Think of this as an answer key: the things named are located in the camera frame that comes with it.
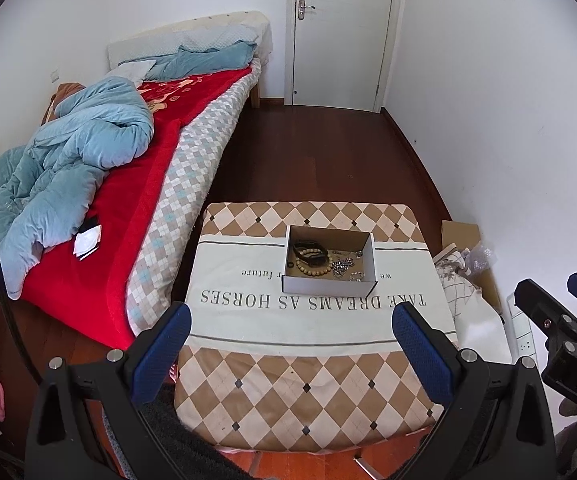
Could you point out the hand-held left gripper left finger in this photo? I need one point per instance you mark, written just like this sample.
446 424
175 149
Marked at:
163 352

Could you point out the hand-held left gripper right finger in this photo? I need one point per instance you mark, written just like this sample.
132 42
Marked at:
421 355

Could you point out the black smart band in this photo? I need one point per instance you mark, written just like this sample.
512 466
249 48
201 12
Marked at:
313 259

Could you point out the white power strip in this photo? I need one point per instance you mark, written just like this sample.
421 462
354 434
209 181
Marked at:
521 330

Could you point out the clear plastic bag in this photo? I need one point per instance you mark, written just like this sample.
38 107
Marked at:
481 260

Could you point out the floral fabric bag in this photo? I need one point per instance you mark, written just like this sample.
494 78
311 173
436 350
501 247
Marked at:
456 285

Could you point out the cardboard box with clutter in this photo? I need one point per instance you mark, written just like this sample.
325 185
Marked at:
461 235

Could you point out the bed with red blanket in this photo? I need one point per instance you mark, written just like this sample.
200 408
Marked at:
133 210

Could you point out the checkered bed sheet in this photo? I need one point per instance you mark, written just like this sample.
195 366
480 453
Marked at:
183 185

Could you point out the light blue quilt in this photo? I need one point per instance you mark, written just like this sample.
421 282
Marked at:
68 160

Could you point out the wooden bed leg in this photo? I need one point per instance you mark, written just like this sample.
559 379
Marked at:
256 90

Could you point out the brown cushion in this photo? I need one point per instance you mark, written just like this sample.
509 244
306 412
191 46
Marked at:
66 91

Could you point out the white pillow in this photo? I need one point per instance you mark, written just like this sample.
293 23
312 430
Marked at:
136 69

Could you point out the white door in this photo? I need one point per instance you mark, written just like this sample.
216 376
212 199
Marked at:
338 50

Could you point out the beige bed headboard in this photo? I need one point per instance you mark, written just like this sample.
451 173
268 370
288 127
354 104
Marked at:
218 19

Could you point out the white wall outlet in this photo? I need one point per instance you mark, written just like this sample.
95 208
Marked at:
54 76

